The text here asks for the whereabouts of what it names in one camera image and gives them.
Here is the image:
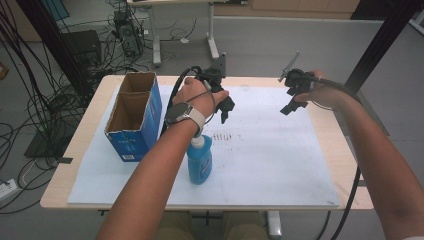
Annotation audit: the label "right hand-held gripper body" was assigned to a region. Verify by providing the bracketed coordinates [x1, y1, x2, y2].
[277, 50, 315, 98]

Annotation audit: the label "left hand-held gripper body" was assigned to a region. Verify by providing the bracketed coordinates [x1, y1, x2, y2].
[195, 52, 236, 114]

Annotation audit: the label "blue liquid bottle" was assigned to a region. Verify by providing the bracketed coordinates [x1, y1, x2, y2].
[186, 134, 214, 186]

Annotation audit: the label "blue cardboard box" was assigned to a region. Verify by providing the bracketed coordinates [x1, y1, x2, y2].
[103, 71, 164, 163]

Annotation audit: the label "person's right hand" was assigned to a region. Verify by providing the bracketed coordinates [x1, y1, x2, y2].
[293, 69, 355, 112]

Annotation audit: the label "person's left hand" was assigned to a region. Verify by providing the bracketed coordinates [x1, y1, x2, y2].
[172, 77, 231, 118]

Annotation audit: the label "white table mat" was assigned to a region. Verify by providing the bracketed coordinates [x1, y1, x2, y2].
[66, 84, 341, 208]

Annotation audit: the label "light wooden table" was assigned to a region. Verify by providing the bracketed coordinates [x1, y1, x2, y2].
[39, 74, 375, 212]

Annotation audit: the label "black computer tower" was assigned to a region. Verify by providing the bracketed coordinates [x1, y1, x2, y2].
[112, 9, 145, 58]

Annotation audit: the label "person's legs in khaki trousers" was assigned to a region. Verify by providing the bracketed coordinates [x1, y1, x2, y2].
[155, 211, 268, 240]

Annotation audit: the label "white table leg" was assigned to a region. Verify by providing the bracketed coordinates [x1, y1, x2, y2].
[265, 210, 283, 240]

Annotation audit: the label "black box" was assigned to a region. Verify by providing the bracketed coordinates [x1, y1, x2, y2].
[60, 29, 103, 68]

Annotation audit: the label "white power strip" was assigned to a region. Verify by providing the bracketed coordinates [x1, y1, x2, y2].
[0, 178, 18, 202]

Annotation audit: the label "thin grey wrist cord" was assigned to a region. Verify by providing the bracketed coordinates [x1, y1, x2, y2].
[184, 79, 218, 127]

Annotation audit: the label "wristwatch with beige strap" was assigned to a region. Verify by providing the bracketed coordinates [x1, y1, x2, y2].
[164, 102, 206, 138]

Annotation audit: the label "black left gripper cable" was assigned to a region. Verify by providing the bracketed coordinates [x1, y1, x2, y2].
[159, 65, 203, 138]

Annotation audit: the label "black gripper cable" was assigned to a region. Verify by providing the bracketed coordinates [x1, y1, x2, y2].
[159, 65, 203, 138]
[309, 76, 364, 240]

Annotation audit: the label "white desk frame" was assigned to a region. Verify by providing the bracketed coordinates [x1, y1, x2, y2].
[127, 0, 222, 68]

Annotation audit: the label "black metal post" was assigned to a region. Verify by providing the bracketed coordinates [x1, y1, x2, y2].
[344, 0, 424, 95]
[14, 0, 94, 104]

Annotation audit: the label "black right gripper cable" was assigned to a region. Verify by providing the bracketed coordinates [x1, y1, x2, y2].
[309, 76, 364, 240]

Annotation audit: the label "thin black cable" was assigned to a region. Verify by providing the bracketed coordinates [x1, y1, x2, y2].
[314, 210, 332, 240]

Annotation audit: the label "black floor base plate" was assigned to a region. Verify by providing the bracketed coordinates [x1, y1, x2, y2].
[23, 127, 74, 160]

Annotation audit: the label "tangle of black floor cables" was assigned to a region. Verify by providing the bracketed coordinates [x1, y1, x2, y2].
[0, 0, 148, 215]

